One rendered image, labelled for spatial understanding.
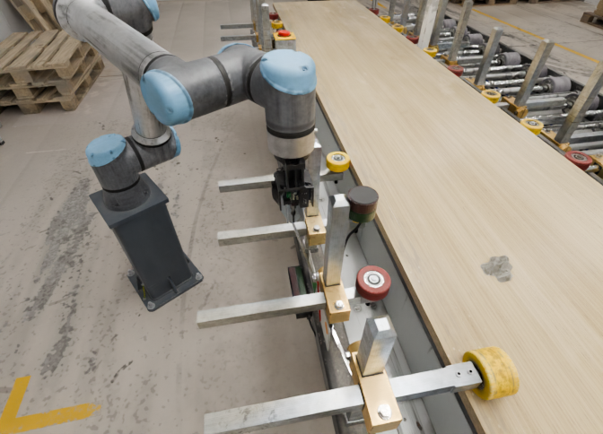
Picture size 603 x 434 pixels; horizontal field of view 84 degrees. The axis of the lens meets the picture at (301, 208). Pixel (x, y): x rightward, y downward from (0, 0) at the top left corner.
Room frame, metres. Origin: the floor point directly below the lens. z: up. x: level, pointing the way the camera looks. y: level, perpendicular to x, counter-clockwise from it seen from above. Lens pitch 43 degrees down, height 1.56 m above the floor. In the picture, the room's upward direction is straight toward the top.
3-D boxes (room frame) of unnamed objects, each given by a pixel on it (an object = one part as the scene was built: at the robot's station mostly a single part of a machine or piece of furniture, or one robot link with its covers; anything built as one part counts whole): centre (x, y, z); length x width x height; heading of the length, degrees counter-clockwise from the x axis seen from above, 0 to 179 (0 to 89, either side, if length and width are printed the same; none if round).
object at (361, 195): (0.50, -0.12, 1.03); 0.06 x 0.06 x 0.22; 10
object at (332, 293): (0.47, -0.08, 0.85); 0.13 x 0.06 x 0.05; 10
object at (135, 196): (1.11, 0.76, 0.65); 0.19 x 0.19 x 0.10
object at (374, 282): (0.46, -0.17, 0.85); 0.08 x 0.08 x 0.11
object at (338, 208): (0.49, -0.07, 0.90); 0.03 x 0.03 x 0.48; 10
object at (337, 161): (0.96, -0.13, 0.85); 0.08 x 0.08 x 0.11
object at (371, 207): (0.50, -0.12, 1.13); 0.06 x 0.06 x 0.02
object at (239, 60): (0.64, 0.11, 1.32); 0.12 x 0.12 x 0.09; 42
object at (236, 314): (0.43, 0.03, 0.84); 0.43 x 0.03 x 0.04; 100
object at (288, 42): (1.24, 0.06, 1.18); 0.07 x 0.07 x 0.08; 10
